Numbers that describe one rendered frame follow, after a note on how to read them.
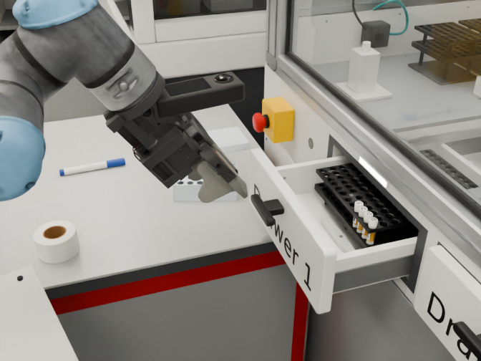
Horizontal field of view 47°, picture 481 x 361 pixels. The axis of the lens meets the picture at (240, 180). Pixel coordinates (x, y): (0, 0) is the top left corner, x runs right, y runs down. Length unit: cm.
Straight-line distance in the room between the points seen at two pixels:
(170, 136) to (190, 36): 87
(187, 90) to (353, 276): 34
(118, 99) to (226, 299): 54
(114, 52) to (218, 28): 94
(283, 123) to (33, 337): 62
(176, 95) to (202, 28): 87
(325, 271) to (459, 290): 16
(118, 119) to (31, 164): 19
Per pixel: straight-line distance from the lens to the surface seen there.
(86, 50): 61
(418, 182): 76
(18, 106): 54
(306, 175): 96
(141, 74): 64
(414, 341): 88
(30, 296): 82
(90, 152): 130
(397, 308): 89
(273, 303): 112
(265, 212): 79
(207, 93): 68
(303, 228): 75
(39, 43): 62
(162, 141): 68
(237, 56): 158
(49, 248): 97
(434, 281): 75
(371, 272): 79
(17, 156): 50
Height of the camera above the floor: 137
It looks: 32 degrees down
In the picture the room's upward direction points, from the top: straight up
